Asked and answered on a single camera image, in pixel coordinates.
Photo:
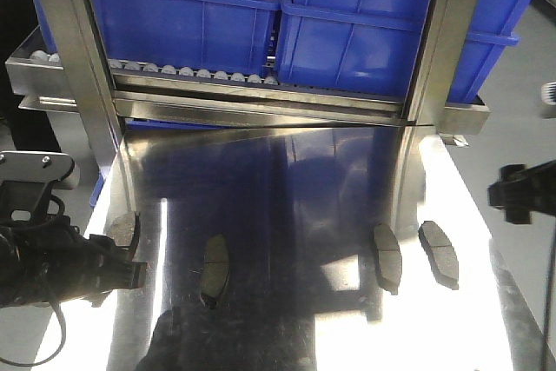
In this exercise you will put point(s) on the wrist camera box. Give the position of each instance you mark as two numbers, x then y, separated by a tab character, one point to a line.
548	99
58	169

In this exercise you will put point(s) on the blue plastic bin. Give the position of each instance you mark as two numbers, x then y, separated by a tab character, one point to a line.
228	35
371	46

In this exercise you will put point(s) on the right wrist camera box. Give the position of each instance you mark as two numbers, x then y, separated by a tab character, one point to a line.
548	99

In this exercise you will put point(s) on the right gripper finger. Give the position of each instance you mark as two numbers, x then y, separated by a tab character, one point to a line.
520	190

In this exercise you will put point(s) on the left blue plastic bin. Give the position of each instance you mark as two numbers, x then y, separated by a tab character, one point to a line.
228	35

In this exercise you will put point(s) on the right blue plastic bin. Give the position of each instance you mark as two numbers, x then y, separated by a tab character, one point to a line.
371	46

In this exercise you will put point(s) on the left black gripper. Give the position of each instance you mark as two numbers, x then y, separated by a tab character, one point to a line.
48	261

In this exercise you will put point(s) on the grey brake pad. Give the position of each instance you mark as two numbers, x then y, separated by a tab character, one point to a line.
440	253
215	271
125	230
387	258

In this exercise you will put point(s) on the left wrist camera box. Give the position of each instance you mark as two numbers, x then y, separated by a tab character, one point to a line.
58	169

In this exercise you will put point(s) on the stainless steel roller rack frame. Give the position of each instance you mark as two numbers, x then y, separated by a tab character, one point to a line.
83	83

